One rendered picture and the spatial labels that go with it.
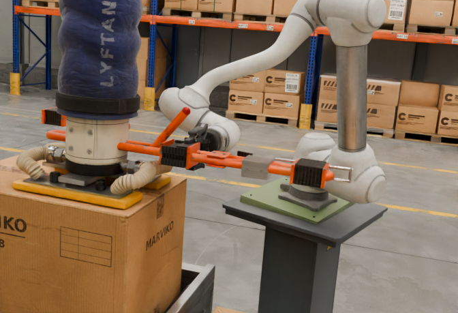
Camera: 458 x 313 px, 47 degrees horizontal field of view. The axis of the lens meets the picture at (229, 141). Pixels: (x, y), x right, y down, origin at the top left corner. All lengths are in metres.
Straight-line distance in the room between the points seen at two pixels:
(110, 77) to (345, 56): 0.77
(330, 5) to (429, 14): 6.77
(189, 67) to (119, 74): 8.93
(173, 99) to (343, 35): 0.58
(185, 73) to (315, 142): 8.44
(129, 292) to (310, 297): 0.91
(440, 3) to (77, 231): 7.56
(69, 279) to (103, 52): 0.59
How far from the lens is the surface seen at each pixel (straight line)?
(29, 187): 1.50
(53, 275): 1.51
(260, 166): 1.33
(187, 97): 1.71
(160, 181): 1.55
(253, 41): 10.02
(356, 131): 1.86
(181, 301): 1.66
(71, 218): 1.42
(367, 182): 1.88
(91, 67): 1.40
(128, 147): 1.45
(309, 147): 2.02
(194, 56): 10.29
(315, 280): 2.13
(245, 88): 8.75
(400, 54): 9.77
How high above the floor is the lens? 1.40
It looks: 12 degrees down
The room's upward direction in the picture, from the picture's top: 4 degrees clockwise
